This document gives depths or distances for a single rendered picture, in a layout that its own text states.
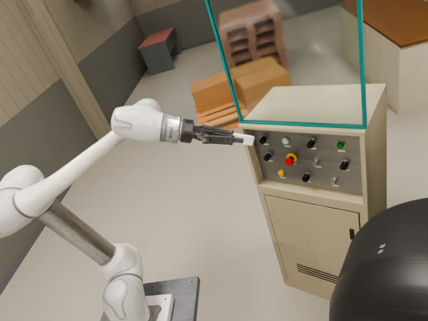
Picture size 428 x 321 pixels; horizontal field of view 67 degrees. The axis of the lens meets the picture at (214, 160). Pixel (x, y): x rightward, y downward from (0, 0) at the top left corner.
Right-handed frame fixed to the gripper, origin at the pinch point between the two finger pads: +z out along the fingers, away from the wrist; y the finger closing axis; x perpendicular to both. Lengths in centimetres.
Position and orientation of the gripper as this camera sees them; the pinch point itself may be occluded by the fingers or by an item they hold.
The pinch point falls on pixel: (242, 139)
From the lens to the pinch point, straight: 105.1
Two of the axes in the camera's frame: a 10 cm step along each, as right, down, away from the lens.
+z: 9.8, 1.4, 1.4
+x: 1.8, -9.0, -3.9
